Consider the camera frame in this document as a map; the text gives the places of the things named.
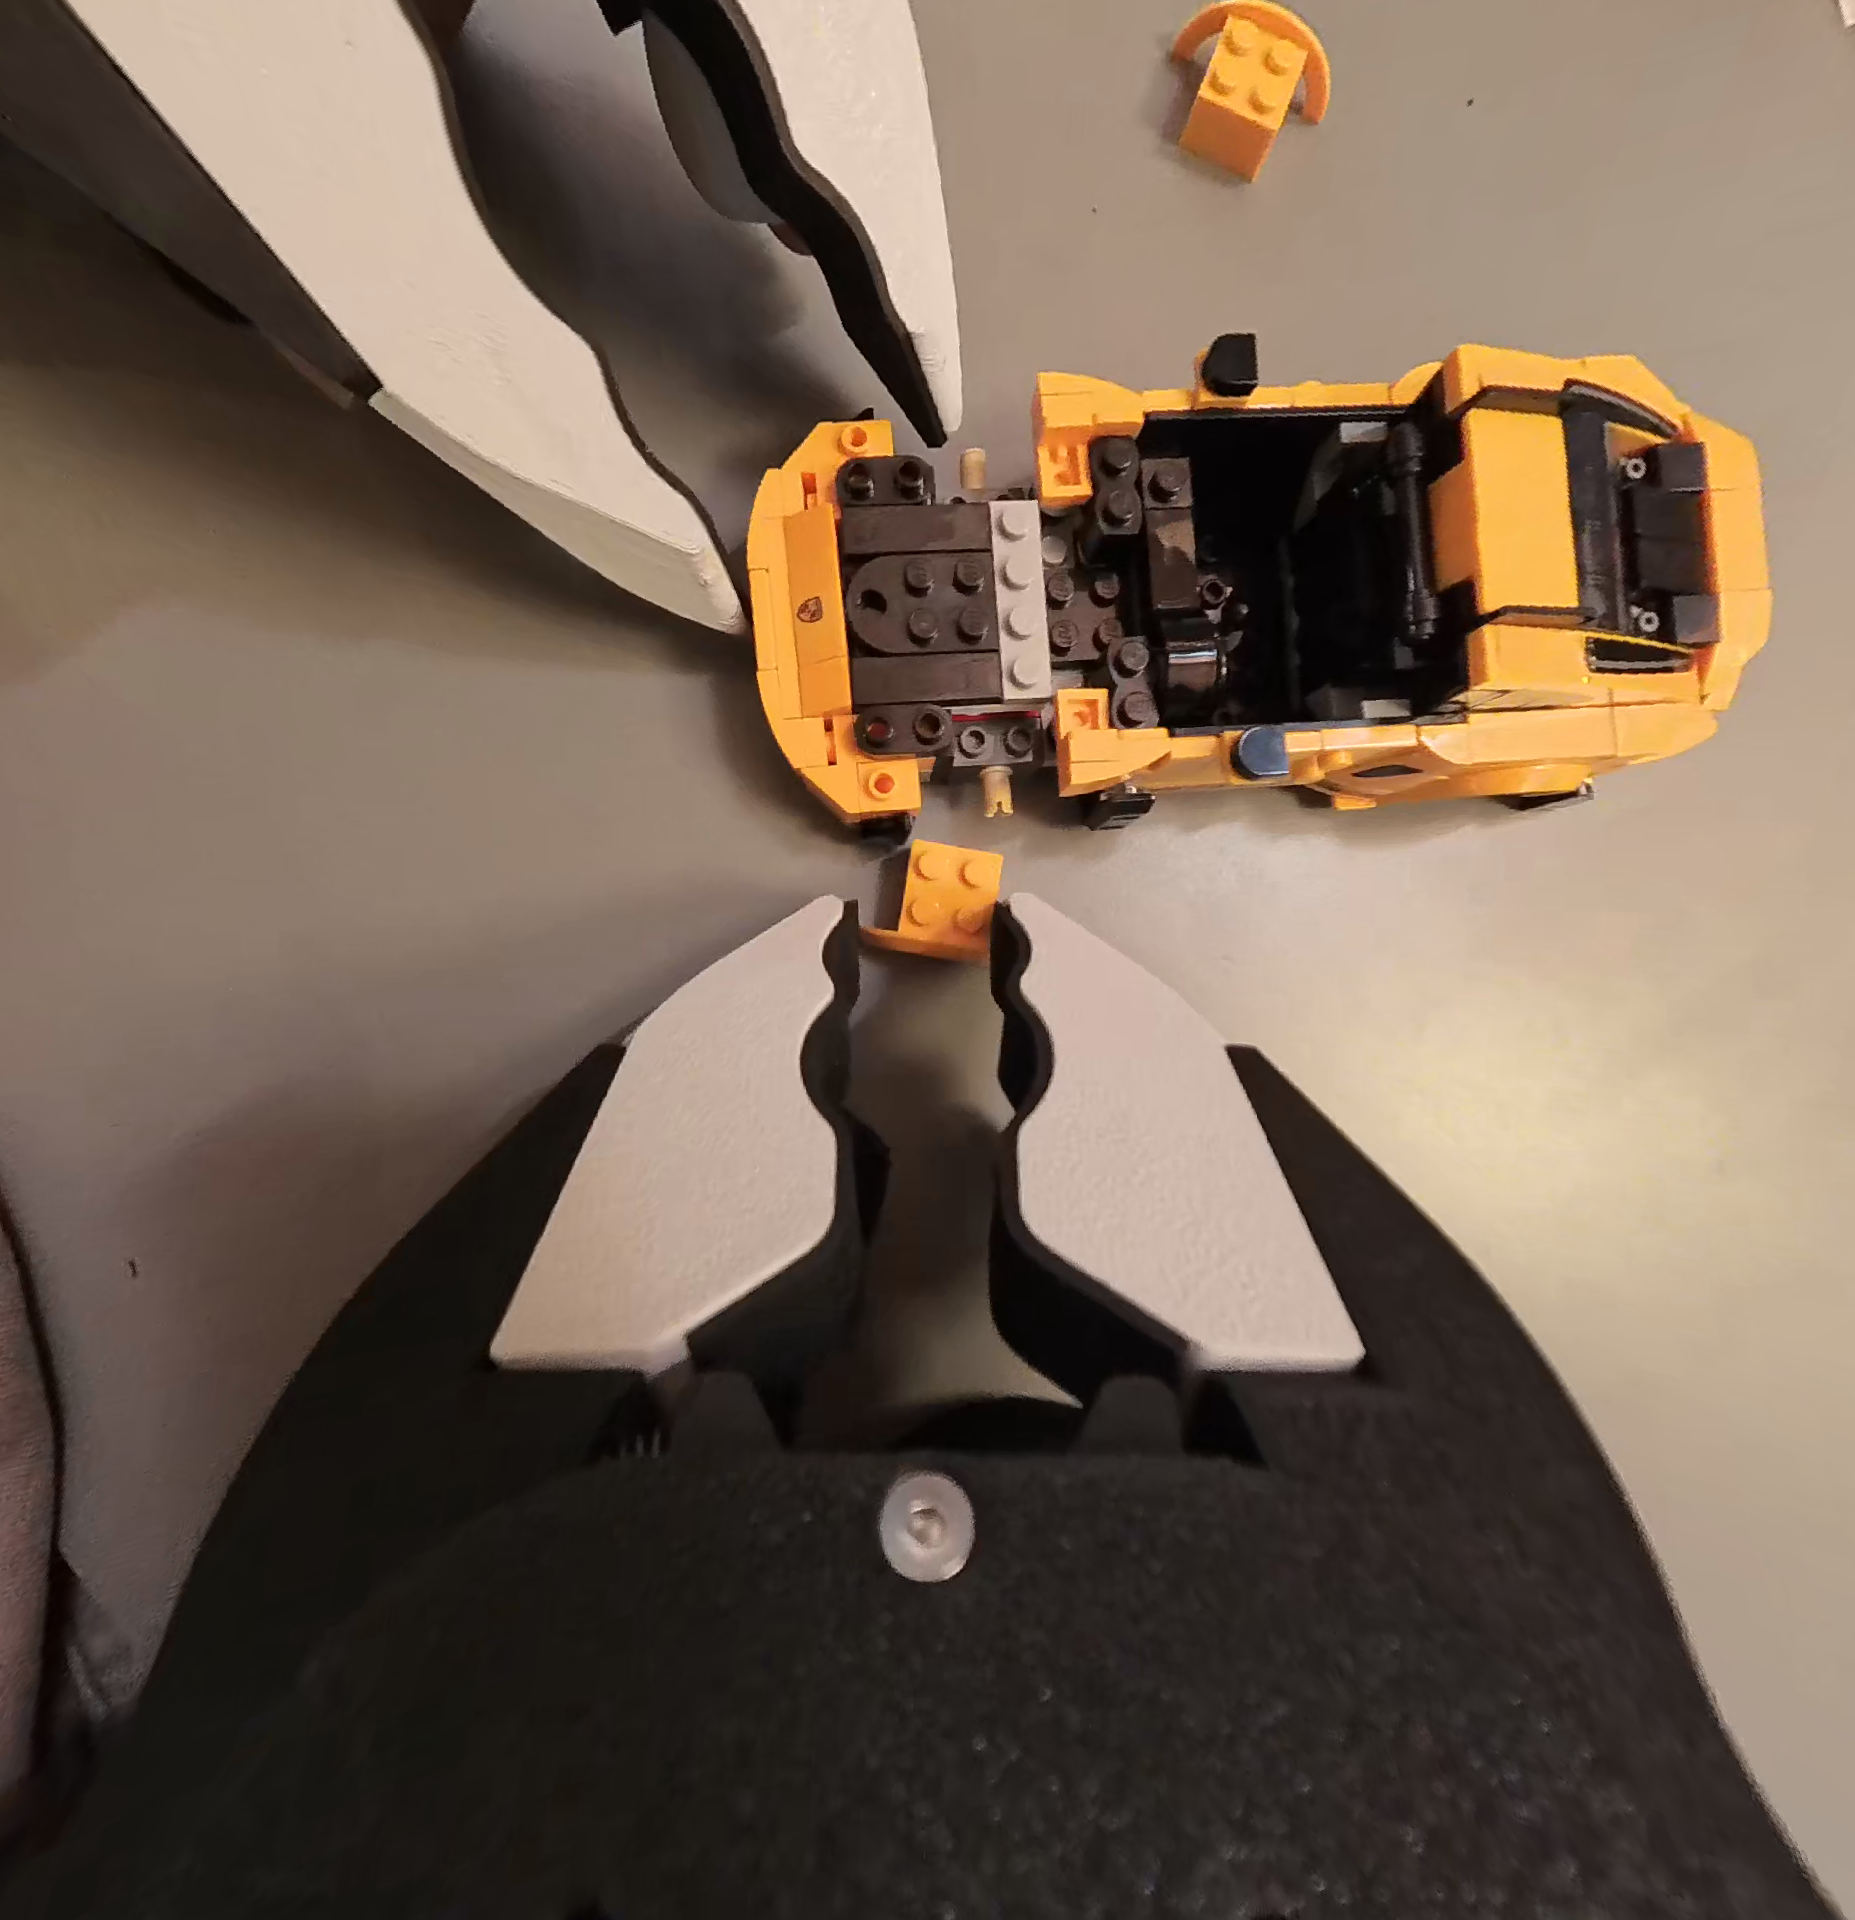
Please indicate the orange lego wheel arch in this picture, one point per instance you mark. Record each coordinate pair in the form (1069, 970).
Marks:
(1249, 75)
(939, 897)

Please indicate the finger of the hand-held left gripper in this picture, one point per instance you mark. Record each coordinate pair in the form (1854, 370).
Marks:
(387, 211)
(853, 151)

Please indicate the pink shirt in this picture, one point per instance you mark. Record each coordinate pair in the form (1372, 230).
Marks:
(5, 1472)

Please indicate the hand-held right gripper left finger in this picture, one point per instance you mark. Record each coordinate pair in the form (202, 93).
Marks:
(687, 1186)

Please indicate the orange lego car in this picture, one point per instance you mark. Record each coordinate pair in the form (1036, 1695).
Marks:
(1289, 570)

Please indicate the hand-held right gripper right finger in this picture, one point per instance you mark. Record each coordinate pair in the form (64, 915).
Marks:
(1182, 1186)

